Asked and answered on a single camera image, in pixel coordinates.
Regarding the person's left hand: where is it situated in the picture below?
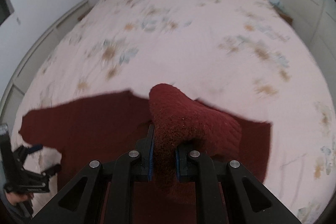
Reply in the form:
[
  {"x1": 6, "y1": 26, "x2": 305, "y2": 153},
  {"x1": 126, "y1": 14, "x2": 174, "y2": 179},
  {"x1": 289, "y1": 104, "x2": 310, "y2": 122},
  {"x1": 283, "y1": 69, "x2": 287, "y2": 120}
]
[{"x1": 5, "y1": 192, "x2": 34, "y2": 206}]

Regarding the wooden right nightstand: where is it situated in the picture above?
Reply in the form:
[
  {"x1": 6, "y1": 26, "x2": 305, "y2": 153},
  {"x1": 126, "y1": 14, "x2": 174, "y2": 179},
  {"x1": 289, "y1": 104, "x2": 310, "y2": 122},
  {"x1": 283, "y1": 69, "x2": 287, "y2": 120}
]
[{"x1": 276, "y1": 10, "x2": 293, "y2": 26}]

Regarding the white wardrobe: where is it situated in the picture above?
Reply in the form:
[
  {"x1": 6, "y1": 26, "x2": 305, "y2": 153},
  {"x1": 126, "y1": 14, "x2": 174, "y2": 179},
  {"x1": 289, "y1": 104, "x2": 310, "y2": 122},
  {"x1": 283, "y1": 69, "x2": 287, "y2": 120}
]
[{"x1": 278, "y1": 0, "x2": 336, "y2": 62}]

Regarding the pink floral bed cover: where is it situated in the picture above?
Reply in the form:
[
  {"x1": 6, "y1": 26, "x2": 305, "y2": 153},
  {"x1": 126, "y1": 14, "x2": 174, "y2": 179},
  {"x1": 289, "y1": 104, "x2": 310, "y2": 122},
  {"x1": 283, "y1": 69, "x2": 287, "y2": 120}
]
[{"x1": 11, "y1": 0, "x2": 335, "y2": 223}]

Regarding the white radiator cover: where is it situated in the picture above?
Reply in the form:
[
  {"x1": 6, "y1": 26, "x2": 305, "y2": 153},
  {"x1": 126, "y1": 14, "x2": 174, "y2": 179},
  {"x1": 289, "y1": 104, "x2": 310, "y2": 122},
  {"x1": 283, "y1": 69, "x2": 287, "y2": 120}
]
[{"x1": 1, "y1": 0, "x2": 91, "y2": 112}]

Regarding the dark red knit sweater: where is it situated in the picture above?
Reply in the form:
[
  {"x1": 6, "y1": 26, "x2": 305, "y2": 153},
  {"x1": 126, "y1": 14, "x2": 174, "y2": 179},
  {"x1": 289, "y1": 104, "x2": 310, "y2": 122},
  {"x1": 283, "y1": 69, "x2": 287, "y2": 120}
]
[{"x1": 19, "y1": 84, "x2": 272, "y2": 223}]

